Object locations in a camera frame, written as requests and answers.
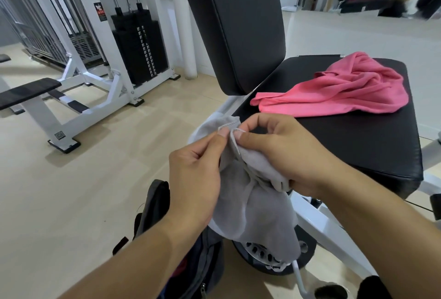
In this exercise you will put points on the person's right hand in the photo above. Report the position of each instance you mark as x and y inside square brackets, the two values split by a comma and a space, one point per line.
[296, 157]

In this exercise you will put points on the person's left hand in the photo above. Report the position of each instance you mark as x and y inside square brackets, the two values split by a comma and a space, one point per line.
[194, 185]

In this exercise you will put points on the grey backpack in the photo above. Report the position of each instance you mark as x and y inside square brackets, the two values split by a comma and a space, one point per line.
[155, 205]

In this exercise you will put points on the grey towel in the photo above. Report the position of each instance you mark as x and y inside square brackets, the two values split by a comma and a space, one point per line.
[262, 216]

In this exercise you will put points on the pink towel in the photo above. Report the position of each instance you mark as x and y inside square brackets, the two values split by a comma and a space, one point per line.
[344, 95]
[181, 267]

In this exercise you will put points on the person's left forearm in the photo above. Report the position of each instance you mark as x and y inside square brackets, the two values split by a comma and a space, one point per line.
[131, 264]

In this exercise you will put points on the person's black shorts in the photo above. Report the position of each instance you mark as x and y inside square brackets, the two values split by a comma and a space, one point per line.
[373, 288]

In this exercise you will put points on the black seat pad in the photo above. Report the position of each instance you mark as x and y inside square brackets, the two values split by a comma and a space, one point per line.
[361, 143]

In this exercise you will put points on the white lever with black grip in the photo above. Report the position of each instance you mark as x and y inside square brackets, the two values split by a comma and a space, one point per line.
[330, 292]

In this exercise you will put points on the black backrest pad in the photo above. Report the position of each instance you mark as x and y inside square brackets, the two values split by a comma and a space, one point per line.
[234, 26]

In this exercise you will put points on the small black roller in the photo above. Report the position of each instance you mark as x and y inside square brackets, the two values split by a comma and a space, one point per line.
[436, 205]

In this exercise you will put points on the black weight stack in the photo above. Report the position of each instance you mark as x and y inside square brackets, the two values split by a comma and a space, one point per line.
[137, 47]

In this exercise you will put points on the white vertical pipe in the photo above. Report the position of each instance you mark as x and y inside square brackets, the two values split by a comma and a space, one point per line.
[184, 33]

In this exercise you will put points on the black bench pad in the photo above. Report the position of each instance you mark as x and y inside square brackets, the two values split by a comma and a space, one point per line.
[27, 92]
[4, 58]

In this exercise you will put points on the grey metal railing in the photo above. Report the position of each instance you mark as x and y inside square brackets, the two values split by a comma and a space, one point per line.
[41, 33]

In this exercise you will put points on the white weight machine frame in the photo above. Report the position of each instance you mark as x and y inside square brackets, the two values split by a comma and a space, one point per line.
[103, 102]

